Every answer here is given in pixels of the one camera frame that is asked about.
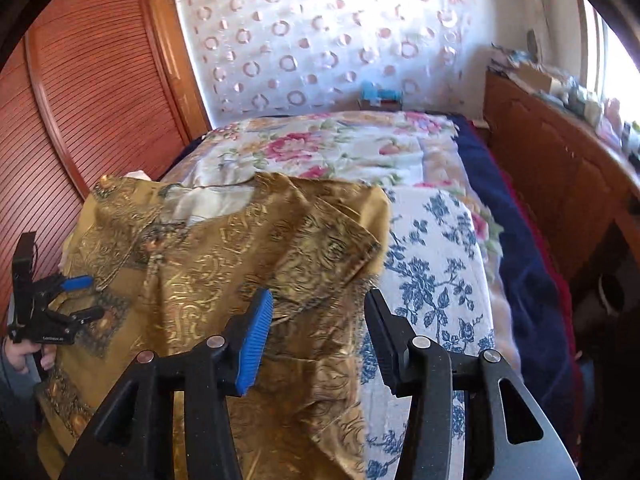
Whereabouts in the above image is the navy blue blanket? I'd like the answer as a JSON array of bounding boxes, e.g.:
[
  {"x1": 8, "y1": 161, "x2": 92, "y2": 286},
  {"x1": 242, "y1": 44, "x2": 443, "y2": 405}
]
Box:
[{"x1": 179, "y1": 112, "x2": 586, "y2": 461}]

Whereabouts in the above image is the floral pink quilt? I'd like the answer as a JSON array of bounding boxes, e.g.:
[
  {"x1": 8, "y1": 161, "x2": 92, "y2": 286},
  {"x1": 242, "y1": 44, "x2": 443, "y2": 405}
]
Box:
[{"x1": 162, "y1": 109, "x2": 507, "y2": 291}]

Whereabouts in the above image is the wooden sideboard cabinet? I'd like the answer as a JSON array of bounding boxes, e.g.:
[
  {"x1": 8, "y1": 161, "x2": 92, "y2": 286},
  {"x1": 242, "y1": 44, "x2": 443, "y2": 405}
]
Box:
[{"x1": 483, "y1": 72, "x2": 639, "y2": 302}]

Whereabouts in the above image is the wooden louvered wardrobe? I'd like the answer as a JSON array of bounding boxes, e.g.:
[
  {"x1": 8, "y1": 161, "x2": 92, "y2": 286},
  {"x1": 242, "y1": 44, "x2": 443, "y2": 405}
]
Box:
[{"x1": 0, "y1": 0, "x2": 213, "y2": 331}]

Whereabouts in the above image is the golden patterned garment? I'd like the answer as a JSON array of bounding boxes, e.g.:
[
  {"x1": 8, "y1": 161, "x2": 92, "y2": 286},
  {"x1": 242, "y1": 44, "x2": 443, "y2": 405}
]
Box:
[{"x1": 37, "y1": 172, "x2": 390, "y2": 479}]

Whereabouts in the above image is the box with blue cloth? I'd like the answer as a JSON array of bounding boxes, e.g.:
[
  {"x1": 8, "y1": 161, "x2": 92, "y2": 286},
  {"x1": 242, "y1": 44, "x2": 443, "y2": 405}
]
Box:
[{"x1": 358, "y1": 81, "x2": 402, "y2": 112}]

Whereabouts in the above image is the cardboard box on cabinet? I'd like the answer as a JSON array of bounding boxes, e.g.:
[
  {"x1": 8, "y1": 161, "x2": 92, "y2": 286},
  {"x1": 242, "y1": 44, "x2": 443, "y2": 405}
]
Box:
[{"x1": 509, "y1": 64, "x2": 563, "y2": 96}]

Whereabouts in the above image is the bright window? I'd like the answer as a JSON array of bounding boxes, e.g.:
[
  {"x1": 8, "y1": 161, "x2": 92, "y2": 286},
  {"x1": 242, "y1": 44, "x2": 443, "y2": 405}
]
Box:
[{"x1": 577, "y1": 0, "x2": 639, "y2": 124}]

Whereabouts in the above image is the person's left hand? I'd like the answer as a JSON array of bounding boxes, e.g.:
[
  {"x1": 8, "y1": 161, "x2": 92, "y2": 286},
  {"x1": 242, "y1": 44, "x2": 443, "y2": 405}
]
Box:
[{"x1": 3, "y1": 338, "x2": 56, "y2": 374}]

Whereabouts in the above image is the sheer circle-pattern curtain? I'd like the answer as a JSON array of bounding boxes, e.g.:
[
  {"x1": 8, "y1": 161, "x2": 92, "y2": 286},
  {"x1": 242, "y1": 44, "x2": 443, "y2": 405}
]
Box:
[{"x1": 177, "y1": 0, "x2": 475, "y2": 124}]

